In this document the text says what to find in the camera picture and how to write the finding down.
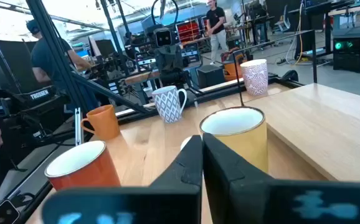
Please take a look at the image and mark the wooden shelf with black frame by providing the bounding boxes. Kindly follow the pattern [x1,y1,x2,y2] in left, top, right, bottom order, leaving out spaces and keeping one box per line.
[232,29,360,183]

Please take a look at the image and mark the black box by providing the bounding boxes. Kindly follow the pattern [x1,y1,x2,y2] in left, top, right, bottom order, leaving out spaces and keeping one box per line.
[197,64,227,89]

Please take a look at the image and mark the black desk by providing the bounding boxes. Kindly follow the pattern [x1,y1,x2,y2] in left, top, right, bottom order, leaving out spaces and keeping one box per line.
[288,0,355,60]

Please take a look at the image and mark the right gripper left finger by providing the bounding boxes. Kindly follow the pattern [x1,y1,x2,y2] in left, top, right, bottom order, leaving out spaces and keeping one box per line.
[41,135,203,224]

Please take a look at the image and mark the diamond patterned white mug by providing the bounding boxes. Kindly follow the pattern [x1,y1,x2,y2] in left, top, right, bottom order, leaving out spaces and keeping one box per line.
[151,85,188,124]

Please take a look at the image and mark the yellow cable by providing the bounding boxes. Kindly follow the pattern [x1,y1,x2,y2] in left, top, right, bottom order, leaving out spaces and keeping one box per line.
[293,0,305,65]

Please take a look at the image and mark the black camera rig frame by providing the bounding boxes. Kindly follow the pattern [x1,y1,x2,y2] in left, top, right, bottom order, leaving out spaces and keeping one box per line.
[26,0,151,115]

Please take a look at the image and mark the orange bucket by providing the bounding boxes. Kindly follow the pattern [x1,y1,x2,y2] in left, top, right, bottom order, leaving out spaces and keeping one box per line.
[222,60,245,82]

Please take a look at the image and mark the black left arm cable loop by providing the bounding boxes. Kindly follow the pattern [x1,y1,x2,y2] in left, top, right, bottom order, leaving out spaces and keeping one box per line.
[151,0,180,30]

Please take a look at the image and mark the computer tower with green fans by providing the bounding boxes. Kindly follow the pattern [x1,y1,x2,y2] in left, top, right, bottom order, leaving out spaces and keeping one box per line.
[333,33,360,73]

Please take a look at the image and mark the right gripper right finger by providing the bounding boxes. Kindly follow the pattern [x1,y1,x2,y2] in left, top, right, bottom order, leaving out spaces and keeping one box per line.
[202,133,360,224]

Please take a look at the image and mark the person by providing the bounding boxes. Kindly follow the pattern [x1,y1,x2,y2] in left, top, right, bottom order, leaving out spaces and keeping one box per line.
[205,0,230,65]
[26,18,100,110]

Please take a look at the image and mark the pink floral patterned mug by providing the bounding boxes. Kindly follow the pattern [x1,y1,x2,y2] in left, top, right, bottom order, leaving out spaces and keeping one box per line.
[240,58,269,96]

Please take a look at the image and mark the dark computer monitor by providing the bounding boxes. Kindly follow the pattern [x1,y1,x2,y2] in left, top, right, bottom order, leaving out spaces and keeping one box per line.
[88,39,118,59]

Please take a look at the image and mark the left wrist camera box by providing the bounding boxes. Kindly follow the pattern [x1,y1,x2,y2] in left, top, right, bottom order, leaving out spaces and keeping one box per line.
[153,27,173,48]

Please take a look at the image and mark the yellow mug with cream handle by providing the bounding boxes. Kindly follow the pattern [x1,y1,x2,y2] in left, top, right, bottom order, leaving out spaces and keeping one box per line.
[179,106,268,174]

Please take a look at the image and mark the rack of red bins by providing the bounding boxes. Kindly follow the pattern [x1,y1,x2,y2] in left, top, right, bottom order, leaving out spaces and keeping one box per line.
[176,19,201,44]

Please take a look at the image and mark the plain orange mug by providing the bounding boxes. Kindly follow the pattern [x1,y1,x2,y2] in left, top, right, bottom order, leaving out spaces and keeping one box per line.
[80,104,121,141]

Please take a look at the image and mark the red mug with white inside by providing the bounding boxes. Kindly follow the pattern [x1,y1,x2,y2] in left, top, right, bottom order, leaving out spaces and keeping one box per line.
[44,140,121,191]

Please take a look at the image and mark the table-level camera box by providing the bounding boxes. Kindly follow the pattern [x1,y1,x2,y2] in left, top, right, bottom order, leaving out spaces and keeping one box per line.
[0,200,21,224]

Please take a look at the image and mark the white office chair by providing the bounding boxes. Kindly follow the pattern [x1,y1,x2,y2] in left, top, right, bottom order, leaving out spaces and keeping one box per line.
[274,4,292,33]

